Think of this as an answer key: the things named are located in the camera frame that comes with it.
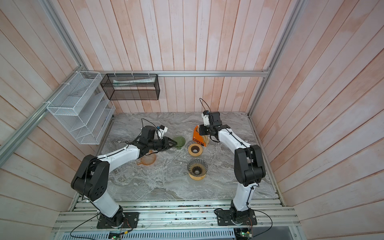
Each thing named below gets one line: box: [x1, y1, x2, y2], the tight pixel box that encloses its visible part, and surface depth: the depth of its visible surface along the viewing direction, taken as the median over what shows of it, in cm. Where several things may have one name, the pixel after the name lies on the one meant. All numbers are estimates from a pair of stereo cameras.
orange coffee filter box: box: [193, 125, 207, 147], surface depth 102 cm
